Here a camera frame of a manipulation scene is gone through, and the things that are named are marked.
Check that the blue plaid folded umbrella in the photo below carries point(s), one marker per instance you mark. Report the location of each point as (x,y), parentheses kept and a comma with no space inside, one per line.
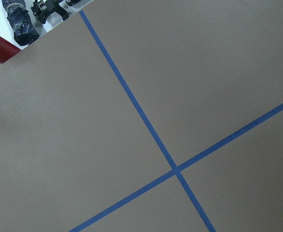
(18,17)

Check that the black folded tripod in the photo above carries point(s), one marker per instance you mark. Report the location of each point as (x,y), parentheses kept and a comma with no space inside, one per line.
(42,9)

